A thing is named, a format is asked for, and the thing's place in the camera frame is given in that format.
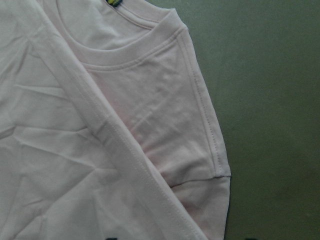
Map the pink Snoopy t-shirt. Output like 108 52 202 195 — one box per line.
0 0 231 240

